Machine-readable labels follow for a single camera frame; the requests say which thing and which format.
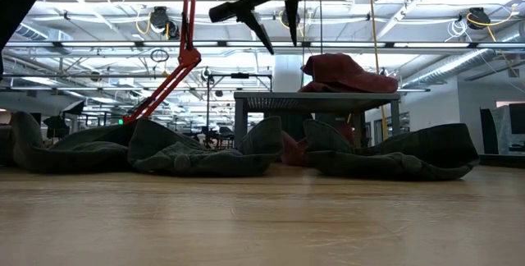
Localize yellow hanging cable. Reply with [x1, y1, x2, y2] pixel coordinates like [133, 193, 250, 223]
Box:
[346, 0, 390, 142]

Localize silver ceiling duct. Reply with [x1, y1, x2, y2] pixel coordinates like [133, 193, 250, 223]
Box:
[401, 48, 525, 90]

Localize red desk lamp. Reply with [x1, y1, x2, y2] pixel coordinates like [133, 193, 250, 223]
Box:
[121, 0, 203, 126]

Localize black aluminium table frame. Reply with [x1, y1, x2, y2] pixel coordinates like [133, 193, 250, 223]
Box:
[477, 154, 525, 168]

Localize black background gantry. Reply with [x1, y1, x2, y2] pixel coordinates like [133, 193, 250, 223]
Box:
[206, 67, 274, 94]

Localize black background equipment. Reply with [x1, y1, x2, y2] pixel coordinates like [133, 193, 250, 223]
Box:
[43, 100, 85, 140]

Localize dark grey bucket hat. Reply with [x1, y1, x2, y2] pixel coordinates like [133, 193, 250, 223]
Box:
[126, 115, 285, 177]
[8, 111, 139, 174]
[302, 118, 480, 182]

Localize grey perforated metal shelf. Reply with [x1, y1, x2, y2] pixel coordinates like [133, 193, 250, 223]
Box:
[233, 90, 403, 149]

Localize black ceiling cable reel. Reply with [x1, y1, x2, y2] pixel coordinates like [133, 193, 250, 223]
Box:
[148, 6, 180, 40]
[466, 7, 492, 31]

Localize black background panel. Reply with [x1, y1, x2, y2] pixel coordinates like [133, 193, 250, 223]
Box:
[479, 108, 500, 155]

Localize black background monitor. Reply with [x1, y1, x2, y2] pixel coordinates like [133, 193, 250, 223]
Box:
[508, 102, 525, 135]

